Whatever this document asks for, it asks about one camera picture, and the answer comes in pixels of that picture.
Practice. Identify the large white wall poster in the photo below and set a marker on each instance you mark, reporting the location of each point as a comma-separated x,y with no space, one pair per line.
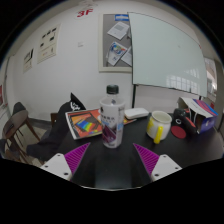
48,43

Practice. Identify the white paper bag, colourful print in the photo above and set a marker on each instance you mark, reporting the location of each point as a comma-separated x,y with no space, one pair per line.
203,115

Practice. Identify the colourful printed magazine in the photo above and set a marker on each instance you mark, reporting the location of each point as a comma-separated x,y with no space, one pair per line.
83,125

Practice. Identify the small white wall poster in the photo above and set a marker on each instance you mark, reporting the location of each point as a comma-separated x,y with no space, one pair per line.
28,60

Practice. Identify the black whiteboard stand pole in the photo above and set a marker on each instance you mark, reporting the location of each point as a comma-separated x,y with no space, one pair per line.
134,96

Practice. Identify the grey notice board with papers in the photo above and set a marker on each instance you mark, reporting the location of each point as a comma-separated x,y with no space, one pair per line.
115,46

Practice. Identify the large white whiteboard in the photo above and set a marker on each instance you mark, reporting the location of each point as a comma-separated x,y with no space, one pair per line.
163,53

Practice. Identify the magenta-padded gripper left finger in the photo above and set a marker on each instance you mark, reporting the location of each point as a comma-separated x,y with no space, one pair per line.
58,165

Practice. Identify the black bag with white print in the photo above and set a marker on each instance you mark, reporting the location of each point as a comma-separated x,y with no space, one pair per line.
56,133

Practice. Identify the round brown wooden table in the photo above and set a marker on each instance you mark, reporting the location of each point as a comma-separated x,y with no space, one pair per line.
15,123

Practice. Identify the black and red power tool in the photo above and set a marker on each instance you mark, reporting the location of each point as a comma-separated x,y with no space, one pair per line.
183,118

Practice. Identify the white wall switch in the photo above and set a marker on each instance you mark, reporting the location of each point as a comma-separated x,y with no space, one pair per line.
80,43

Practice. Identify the clear black-capped water bottle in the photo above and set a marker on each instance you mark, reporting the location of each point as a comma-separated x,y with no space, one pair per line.
112,120

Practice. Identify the dark chair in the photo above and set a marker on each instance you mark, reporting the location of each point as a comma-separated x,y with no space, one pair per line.
18,107

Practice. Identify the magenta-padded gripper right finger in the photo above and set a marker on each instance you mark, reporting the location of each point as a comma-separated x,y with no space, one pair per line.
165,166

